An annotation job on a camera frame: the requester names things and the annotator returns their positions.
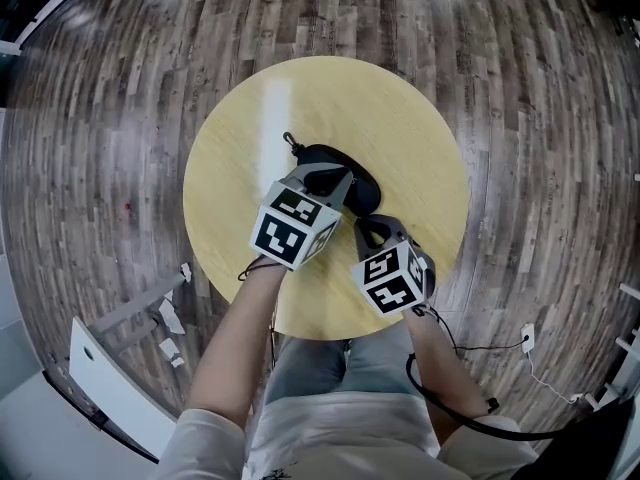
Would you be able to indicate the person's right forearm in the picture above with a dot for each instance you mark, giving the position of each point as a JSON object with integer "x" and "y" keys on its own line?
{"x": 440, "y": 368}

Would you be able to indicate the gray metal desk leg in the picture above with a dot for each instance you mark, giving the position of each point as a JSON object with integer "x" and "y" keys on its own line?
{"x": 140, "y": 300}

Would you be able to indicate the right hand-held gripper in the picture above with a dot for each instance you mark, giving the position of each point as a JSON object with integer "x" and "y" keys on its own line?
{"x": 390, "y": 280}

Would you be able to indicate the person's white shirt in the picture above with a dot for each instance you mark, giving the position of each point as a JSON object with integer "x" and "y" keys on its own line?
{"x": 340, "y": 438}

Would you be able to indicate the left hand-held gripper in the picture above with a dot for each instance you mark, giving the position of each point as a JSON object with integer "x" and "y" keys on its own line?
{"x": 290, "y": 228}

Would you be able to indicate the white paper scrap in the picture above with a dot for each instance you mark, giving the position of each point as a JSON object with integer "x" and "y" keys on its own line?
{"x": 169, "y": 348}
{"x": 172, "y": 315}
{"x": 185, "y": 272}
{"x": 177, "y": 362}

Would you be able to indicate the person's left forearm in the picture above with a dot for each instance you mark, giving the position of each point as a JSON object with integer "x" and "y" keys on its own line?
{"x": 235, "y": 348}

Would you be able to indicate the black bag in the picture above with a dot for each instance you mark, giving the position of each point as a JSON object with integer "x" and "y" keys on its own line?
{"x": 590, "y": 443}

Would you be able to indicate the person's gray trousers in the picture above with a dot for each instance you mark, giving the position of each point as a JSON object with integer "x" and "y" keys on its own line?
{"x": 310, "y": 368}

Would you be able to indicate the white metal furniture frame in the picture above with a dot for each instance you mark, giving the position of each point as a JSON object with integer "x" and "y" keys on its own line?
{"x": 627, "y": 348}

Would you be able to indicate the black pouch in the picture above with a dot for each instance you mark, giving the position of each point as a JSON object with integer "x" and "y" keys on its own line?
{"x": 362, "y": 190}

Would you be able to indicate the white power adapter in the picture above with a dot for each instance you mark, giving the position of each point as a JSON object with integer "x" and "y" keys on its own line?
{"x": 527, "y": 338}

